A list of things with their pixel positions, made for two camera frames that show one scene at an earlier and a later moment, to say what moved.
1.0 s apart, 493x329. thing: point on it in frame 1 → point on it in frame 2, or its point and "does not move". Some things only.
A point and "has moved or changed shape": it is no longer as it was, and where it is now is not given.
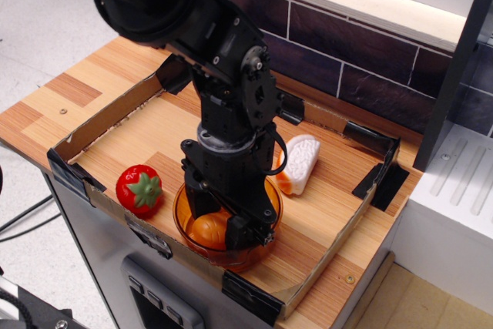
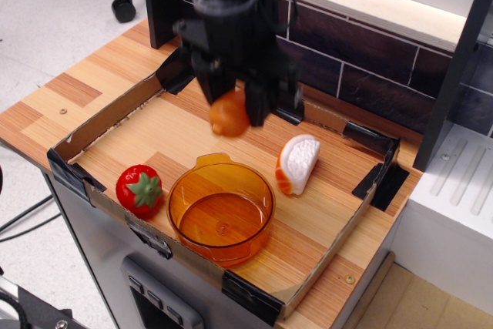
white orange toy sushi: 303,151 does not move
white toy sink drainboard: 445,233 does not move
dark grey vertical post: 444,102 does not move
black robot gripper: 225,172 → 233,37
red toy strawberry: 140,188 does not move
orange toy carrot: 209,229 has moved or changed shape
